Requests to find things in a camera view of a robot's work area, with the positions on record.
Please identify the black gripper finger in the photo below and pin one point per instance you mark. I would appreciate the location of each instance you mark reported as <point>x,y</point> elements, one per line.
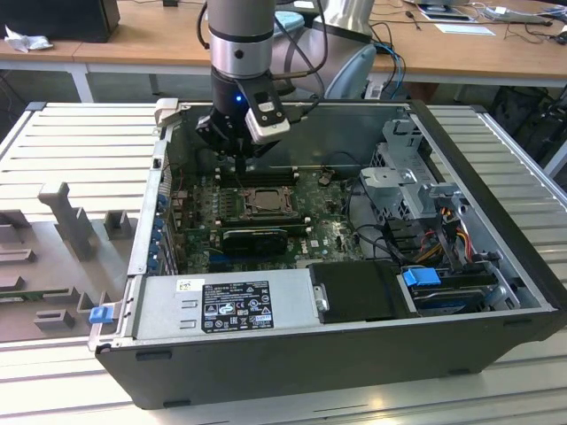
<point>215,133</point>
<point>261,150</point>

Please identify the silver CPU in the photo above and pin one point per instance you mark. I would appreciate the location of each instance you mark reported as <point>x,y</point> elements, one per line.
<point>268,197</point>

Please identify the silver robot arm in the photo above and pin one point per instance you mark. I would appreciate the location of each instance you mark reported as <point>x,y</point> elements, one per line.
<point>239,35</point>

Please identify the black RAM slot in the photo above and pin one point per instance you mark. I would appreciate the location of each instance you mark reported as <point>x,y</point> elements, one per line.
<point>274,178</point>
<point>274,169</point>
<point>274,221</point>
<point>274,218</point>
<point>274,183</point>
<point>274,226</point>
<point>274,174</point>

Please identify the CPU socket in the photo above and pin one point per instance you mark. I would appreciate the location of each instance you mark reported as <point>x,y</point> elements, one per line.
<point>270,214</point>

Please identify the round coin battery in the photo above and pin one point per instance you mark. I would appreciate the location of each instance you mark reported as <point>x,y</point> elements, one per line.
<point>325,179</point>

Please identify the black graphics card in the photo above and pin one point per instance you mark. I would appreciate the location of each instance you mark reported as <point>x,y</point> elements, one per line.
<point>252,242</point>

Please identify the wooden desk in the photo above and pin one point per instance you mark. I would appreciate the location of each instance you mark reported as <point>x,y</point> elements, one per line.
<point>155,26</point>

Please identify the green motherboard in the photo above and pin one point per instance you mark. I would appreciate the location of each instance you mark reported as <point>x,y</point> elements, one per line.
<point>330,230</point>

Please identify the metal drive cage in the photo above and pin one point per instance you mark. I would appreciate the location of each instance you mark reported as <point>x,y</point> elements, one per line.
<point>390,181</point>

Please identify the black rating label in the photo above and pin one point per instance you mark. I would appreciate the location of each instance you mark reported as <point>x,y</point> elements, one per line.
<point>239,307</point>

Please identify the black plastic shroud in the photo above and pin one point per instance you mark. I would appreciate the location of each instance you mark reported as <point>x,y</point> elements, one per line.
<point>354,292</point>

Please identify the grey power supply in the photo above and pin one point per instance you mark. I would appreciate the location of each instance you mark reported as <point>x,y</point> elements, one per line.
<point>155,305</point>

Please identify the black box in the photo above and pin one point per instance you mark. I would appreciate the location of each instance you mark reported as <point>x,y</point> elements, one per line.
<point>57,20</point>

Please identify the hard disk in blue carrier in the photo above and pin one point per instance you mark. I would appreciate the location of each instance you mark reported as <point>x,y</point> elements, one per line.
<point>421,276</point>

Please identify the crumpled white paper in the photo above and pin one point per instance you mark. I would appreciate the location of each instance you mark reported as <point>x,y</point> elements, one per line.
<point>28,40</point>

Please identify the blue plastic latch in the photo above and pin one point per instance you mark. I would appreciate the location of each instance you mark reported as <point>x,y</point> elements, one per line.
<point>101,316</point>

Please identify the grey parts rack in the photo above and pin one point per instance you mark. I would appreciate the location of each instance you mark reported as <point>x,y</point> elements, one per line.
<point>53,283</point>

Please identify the black PC case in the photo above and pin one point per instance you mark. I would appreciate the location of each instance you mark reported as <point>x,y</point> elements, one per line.
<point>266,376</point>

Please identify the pale paper sheet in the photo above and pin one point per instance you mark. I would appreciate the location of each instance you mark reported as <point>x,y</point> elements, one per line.
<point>465,29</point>

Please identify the black chair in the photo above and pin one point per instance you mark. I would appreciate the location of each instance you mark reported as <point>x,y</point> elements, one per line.
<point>522,115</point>

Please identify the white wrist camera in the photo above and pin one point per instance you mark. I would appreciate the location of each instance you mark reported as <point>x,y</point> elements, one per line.
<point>270,130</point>

